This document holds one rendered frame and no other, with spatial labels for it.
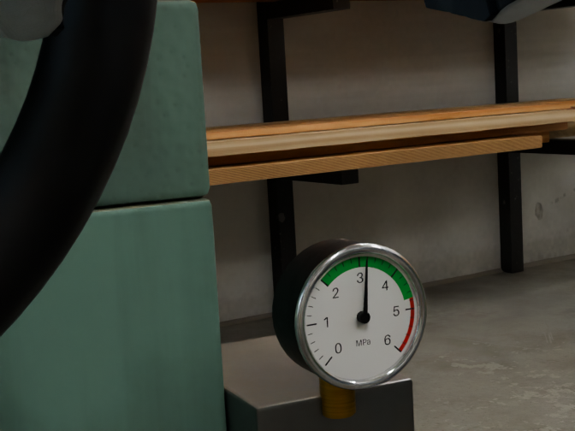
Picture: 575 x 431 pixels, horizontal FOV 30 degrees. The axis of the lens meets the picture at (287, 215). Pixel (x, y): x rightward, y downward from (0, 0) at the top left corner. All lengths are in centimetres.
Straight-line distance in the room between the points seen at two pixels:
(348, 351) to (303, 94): 308
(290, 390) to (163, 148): 12
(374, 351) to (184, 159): 12
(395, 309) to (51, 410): 16
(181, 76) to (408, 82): 331
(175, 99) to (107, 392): 13
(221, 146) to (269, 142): 15
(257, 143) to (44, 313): 240
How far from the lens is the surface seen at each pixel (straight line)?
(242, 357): 56
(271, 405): 48
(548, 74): 423
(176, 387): 50
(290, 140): 292
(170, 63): 48
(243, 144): 284
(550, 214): 427
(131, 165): 48
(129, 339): 49
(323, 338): 45
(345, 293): 45
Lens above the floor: 76
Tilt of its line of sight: 7 degrees down
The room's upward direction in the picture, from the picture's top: 3 degrees counter-clockwise
